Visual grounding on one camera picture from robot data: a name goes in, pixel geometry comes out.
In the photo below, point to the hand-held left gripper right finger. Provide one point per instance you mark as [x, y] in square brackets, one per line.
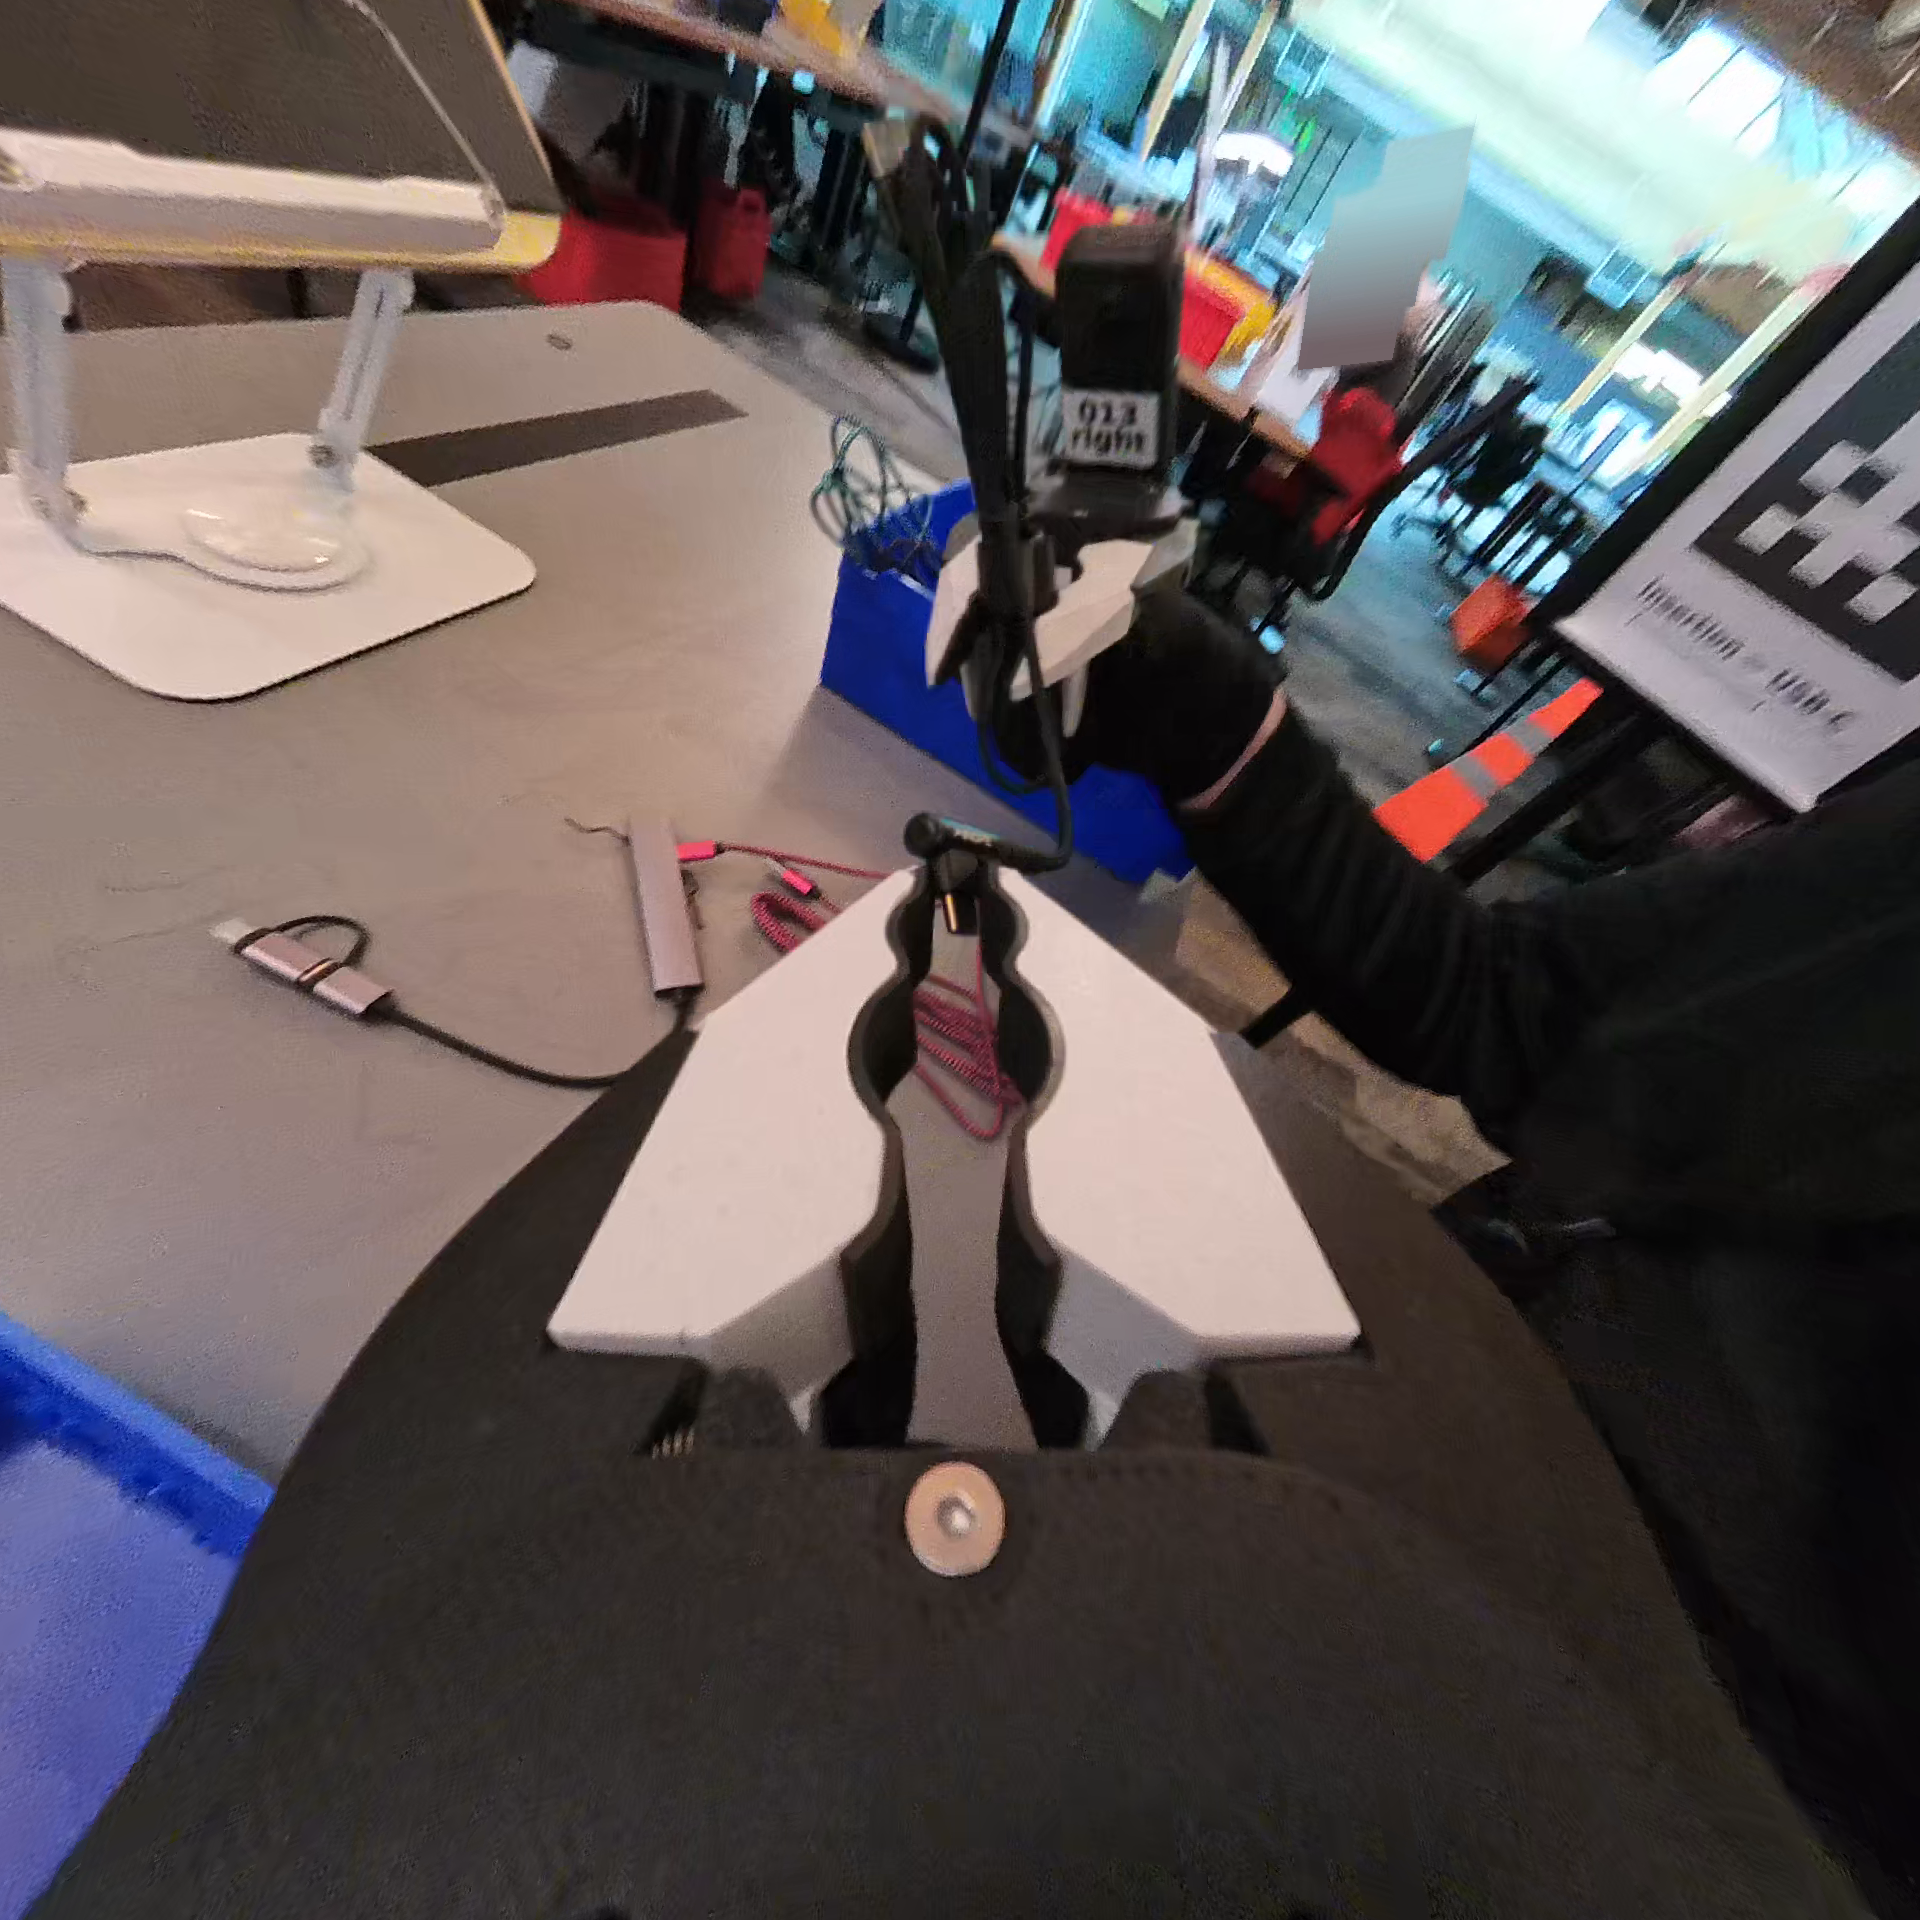
[1186, 1199]

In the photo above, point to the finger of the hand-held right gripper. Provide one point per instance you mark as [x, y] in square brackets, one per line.
[953, 599]
[1103, 599]

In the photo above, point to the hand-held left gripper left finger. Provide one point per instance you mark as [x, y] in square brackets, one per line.
[736, 1199]

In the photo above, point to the grey usb hub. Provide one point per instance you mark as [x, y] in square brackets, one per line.
[666, 913]

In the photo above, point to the blue divided plastic bin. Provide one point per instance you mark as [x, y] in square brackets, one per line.
[91, 1575]

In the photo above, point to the person's right forearm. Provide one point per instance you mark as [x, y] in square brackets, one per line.
[1426, 930]

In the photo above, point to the grey usb plug adapter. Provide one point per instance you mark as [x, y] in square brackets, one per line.
[308, 968]

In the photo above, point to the person's right hand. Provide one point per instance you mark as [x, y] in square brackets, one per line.
[1171, 689]

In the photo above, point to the red plastic bin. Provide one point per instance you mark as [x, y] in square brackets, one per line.
[731, 240]
[601, 261]

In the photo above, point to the orange traffic cone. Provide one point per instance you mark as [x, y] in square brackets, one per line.
[1478, 764]

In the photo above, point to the wooden workbench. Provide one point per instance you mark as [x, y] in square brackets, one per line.
[750, 45]

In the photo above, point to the black sign easel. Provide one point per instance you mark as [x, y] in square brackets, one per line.
[1561, 794]

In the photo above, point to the white adjustable stand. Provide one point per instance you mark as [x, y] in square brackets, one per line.
[301, 599]

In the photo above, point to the black framed marker sign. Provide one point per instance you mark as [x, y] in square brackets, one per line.
[1771, 568]

